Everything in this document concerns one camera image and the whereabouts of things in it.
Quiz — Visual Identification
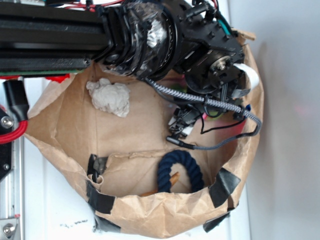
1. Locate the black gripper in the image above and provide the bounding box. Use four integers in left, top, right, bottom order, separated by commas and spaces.
166, 94, 246, 146

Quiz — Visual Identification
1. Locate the green plush animal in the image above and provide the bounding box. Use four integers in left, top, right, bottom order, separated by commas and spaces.
174, 82, 245, 121

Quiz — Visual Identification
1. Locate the brown wooden stick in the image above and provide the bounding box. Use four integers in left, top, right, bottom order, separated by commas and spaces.
140, 172, 181, 197

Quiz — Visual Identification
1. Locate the crumpled white paper ball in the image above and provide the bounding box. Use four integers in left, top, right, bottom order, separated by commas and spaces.
85, 78, 131, 118

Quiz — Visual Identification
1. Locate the brown paper bag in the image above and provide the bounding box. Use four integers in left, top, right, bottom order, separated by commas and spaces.
23, 28, 265, 239

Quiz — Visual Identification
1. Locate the black tape piece right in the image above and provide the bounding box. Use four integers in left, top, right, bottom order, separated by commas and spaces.
208, 168, 241, 208

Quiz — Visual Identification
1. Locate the black tape piece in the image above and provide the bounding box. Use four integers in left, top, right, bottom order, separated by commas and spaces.
208, 168, 241, 208
86, 180, 116, 214

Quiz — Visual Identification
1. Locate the black tape piece left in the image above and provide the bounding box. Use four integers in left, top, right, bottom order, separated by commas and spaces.
86, 180, 116, 214

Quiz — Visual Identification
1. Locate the grey braided cable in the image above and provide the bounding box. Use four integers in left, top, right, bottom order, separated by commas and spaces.
144, 76, 263, 151

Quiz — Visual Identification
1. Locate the dark blue rope ring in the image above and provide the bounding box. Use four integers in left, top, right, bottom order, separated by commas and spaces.
156, 150, 204, 193

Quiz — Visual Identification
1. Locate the white flat ribbon cable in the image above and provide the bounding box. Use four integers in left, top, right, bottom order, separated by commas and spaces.
233, 62, 260, 90

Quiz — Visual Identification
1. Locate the aluminium frame rail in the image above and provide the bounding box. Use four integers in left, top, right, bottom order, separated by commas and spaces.
0, 137, 25, 240

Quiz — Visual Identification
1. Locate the metal corner bracket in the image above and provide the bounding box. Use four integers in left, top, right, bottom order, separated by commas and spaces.
0, 218, 21, 240

